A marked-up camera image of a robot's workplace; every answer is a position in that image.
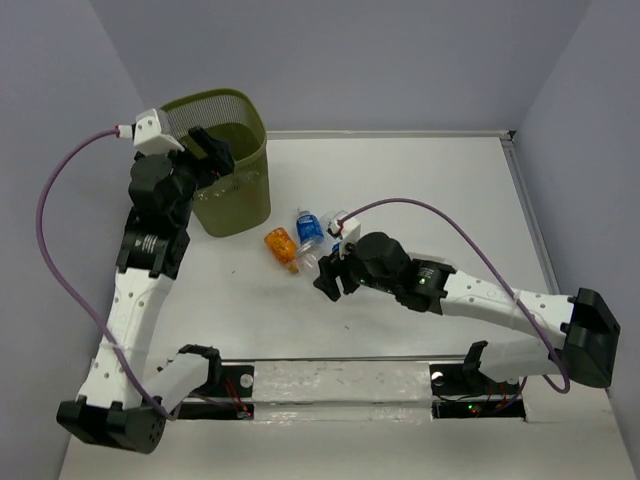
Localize orange label plastic bottle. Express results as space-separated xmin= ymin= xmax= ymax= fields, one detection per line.
xmin=264 ymin=227 xmax=299 ymax=274

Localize grey cap clear bottle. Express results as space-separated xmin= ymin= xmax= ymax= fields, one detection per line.
xmin=194 ymin=181 xmax=248 ymax=202

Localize silver cap clear bottle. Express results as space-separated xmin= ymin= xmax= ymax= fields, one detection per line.
xmin=296 ymin=243 xmax=324 ymax=272

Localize upright Pocari Sweat blue bottle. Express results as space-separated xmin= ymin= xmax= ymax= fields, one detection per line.
xmin=295 ymin=208 xmax=325 ymax=247

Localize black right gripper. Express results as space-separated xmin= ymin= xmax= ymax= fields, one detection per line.
xmin=313 ymin=232 xmax=397 ymax=299

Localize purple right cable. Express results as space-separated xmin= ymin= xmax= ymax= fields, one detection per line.
xmin=339 ymin=198 xmax=571 ymax=396

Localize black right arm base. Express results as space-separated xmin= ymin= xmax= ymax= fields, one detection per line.
xmin=429 ymin=363 xmax=526 ymax=420

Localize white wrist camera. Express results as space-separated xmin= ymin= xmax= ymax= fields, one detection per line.
xmin=115 ymin=109 xmax=185 ymax=156
xmin=339 ymin=213 xmax=361 ymax=258

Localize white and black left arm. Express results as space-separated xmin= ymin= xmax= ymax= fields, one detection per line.
xmin=56 ymin=127 xmax=234 ymax=454

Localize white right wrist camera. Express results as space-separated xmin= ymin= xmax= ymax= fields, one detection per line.
xmin=339 ymin=213 xmax=361 ymax=258

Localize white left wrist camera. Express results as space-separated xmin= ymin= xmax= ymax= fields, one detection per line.
xmin=115 ymin=109 xmax=185 ymax=156

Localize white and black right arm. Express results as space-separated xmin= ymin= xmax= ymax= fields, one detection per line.
xmin=313 ymin=232 xmax=621 ymax=392

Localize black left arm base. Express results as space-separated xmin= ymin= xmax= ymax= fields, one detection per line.
xmin=178 ymin=363 xmax=255 ymax=421

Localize olive green mesh bin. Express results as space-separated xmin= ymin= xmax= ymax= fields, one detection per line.
xmin=161 ymin=88 xmax=271 ymax=238

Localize pocari sweat blue bottle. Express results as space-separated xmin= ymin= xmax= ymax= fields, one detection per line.
xmin=320 ymin=210 xmax=347 ymax=258
xmin=295 ymin=208 xmax=325 ymax=247

